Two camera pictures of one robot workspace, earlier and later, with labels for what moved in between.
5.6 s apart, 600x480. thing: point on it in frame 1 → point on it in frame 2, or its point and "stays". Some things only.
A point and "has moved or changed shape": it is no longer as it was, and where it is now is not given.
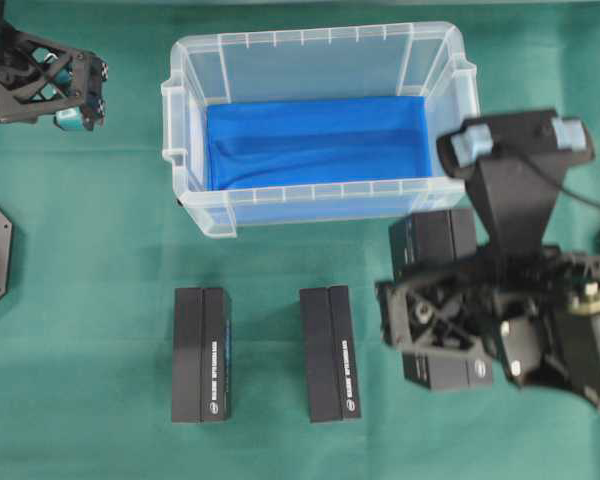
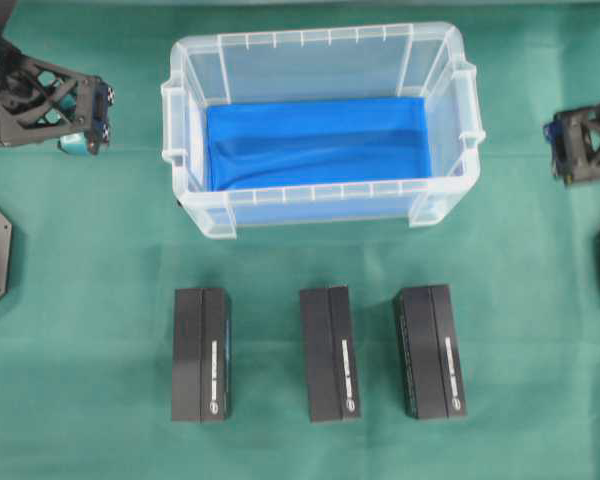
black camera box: (201, 355) stays
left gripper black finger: (24, 79) → (43, 103)
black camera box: (330, 357) stays
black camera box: (420, 238) has moved or changed shape
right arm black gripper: (524, 297) → (585, 142)
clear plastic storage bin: (302, 120) stays
